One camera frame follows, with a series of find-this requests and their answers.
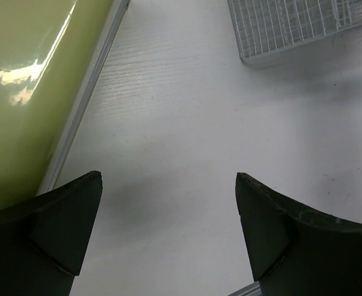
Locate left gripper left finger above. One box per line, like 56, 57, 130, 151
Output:
0, 171, 103, 296

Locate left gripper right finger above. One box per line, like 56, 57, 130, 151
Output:
235, 173, 362, 295

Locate green metal tool chest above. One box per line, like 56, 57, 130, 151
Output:
0, 1, 127, 210

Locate white wire file rack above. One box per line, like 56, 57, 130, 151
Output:
228, 0, 362, 62

